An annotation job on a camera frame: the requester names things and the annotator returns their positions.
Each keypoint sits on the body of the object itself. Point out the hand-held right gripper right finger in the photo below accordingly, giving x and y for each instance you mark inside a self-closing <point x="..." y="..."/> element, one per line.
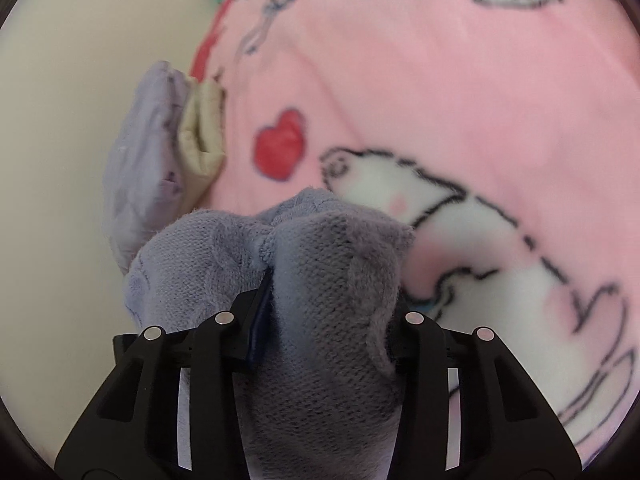
<point x="425" y="350"/>

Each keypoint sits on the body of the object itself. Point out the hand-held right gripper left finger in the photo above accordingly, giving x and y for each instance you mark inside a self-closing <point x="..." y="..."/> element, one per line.
<point x="260" y="320"/>

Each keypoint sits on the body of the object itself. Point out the blue knitted sweater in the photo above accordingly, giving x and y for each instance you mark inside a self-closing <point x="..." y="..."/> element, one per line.
<point x="325" y="310"/>

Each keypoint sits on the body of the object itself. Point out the cream folded cloth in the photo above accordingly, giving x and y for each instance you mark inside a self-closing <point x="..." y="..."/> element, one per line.
<point x="200" y="135"/>

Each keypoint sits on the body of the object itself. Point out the lavender folded cloth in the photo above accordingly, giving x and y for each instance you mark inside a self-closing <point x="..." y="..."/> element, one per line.
<point x="145" y="160"/>

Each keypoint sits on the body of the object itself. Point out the pink printed blanket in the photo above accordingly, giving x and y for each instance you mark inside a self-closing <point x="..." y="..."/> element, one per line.
<point x="450" y="85"/>

